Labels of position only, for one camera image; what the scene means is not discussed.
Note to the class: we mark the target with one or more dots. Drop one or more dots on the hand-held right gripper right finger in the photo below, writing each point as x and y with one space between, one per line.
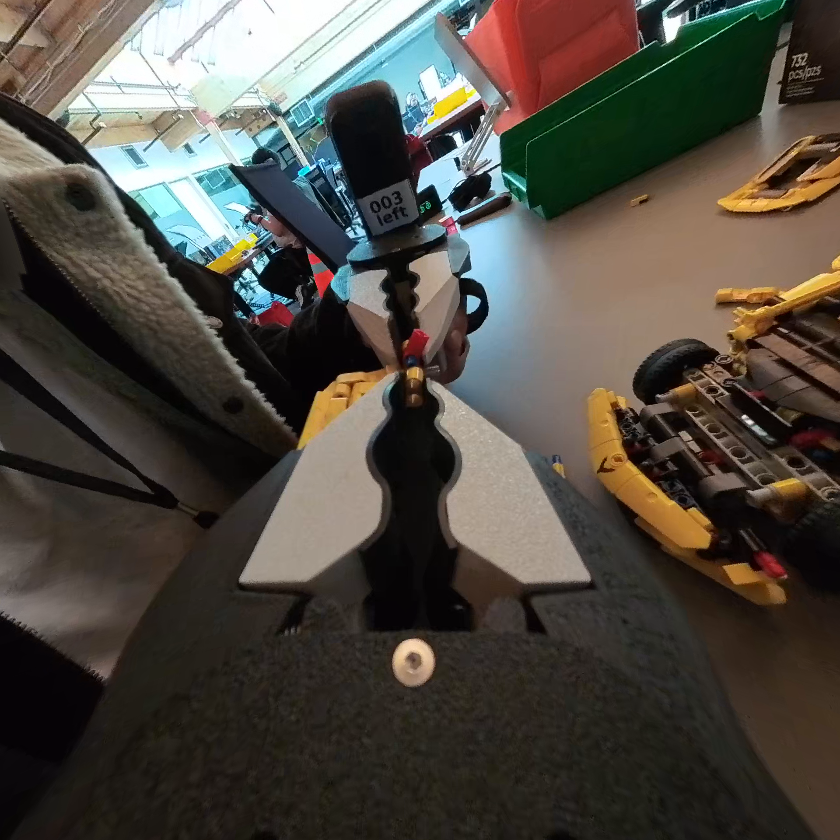
512 512

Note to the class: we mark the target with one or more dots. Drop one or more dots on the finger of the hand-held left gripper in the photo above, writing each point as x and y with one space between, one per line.
371 305
436 295

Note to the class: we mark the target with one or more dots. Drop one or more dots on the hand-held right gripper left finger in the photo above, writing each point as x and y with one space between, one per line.
315 512

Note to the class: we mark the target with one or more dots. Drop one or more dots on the red and blue pin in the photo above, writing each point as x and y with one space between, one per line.
417 342

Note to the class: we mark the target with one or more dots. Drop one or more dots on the yellow curved panel piece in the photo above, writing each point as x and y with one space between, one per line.
341 400

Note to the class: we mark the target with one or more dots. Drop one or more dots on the yellow brick toy car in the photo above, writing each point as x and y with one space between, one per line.
722 453

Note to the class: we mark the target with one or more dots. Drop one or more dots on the person's left forearm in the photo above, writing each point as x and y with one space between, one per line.
315 348

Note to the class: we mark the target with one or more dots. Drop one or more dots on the grey panel desk lamp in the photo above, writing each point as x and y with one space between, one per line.
469 62

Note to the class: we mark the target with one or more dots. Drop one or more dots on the grey desk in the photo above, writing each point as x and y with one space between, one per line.
577 295

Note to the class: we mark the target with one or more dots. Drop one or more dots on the person's left hand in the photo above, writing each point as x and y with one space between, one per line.
456 358

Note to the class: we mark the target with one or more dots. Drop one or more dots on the orange traffic cone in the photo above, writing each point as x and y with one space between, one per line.
320 272

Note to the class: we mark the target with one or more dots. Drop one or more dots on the small device with green display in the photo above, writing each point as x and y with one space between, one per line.
430 203

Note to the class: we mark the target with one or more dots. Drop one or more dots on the dark flat panel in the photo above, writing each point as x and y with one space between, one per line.
289 197

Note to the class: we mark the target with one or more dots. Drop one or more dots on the dark cylinder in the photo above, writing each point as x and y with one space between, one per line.
485 208

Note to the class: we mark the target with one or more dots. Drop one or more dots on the black pouch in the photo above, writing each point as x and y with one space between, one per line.
469 190

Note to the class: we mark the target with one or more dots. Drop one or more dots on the red felt tote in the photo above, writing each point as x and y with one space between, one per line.
558 52

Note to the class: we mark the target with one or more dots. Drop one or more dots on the person's white hoodie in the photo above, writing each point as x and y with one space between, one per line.
79 558

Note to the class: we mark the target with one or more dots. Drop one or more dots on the person's black fleece-lined jacket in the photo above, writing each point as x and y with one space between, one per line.
131 275

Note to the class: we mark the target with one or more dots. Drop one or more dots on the green plastic bin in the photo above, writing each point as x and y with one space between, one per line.
623 131

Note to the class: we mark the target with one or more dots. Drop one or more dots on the yellow angled bar piece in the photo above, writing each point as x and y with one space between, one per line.
745 295

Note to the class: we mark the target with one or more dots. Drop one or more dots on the dark toy car box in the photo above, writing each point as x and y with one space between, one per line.
814 59

